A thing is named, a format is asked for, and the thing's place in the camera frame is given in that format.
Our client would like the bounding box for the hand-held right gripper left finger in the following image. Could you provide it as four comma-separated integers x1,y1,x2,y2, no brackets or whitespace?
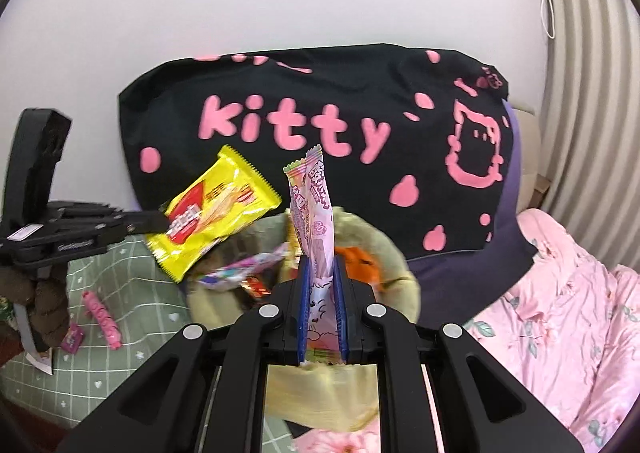
57,255,311,453

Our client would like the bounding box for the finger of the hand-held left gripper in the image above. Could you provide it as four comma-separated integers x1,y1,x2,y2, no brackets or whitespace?
47,200,172,248

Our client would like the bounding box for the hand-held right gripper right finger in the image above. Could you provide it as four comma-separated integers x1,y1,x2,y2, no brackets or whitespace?
333,255,585,453

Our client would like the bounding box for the yellow green plush basket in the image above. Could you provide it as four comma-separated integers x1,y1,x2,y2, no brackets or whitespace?
187,205,423,434

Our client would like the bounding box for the yellow snack packet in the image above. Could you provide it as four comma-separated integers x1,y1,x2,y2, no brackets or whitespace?
146,144,282,284

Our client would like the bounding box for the pink snack packet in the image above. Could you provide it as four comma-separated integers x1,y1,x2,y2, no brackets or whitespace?
283,145,346,369

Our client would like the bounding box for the person's left hand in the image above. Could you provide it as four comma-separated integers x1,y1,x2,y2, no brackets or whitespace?
0,260,69,351

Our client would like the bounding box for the red snack packet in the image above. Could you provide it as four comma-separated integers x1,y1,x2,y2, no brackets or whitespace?
240,277,273,301

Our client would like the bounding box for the orange dark-marked packet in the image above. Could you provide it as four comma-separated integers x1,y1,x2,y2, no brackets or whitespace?
334,245,386,294

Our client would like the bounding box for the silvery pink printed packet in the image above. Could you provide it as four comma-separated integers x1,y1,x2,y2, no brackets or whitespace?
195,243,290,291

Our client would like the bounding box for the pink candy roll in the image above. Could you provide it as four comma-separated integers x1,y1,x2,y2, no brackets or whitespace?
81,290,123,350

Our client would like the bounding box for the green checked cloth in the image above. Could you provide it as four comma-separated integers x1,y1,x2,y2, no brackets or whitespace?
0,213,301,453

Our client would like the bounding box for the small magenta packet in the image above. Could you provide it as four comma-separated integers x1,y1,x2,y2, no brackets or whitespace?
60,323,83,351

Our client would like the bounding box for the purple pillow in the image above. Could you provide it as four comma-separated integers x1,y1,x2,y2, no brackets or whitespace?
405,100,538,314

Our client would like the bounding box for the pink floral blanket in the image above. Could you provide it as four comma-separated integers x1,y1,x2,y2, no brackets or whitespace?
290,208,640,453

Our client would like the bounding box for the black pillow with pink print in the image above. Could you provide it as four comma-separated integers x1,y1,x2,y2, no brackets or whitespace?
117,43,516,261

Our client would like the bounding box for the beige cushion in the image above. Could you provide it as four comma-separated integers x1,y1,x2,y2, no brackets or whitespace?
510,100,553,214

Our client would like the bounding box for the grey striped curtain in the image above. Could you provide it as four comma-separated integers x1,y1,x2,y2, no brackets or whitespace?
540,0,640,284

